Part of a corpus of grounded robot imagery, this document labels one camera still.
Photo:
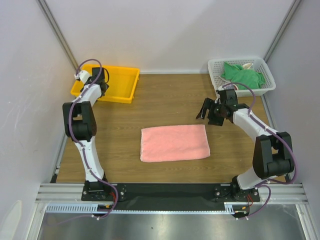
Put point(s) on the yellow plastic tray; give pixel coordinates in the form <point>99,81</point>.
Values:
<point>122,84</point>

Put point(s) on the green towel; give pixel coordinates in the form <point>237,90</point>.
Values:
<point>243,75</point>

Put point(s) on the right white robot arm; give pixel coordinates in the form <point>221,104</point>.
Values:
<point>272,155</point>

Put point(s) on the aluminium frame rail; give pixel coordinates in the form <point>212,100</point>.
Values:
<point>275,193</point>

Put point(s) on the white plastic basket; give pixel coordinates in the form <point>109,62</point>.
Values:
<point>215,68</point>

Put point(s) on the patterned white cloth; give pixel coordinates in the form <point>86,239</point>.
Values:
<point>227,84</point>

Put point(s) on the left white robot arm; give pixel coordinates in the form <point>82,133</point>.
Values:
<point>80,125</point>

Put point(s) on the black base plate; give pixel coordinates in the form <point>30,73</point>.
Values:
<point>188,205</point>

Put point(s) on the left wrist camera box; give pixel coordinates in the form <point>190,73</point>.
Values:
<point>82,76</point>

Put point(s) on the pink towel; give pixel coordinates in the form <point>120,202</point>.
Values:
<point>174,143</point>

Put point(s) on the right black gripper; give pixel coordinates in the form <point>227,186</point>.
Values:
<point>211,113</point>

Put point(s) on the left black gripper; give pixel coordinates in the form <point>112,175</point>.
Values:
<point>107,86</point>

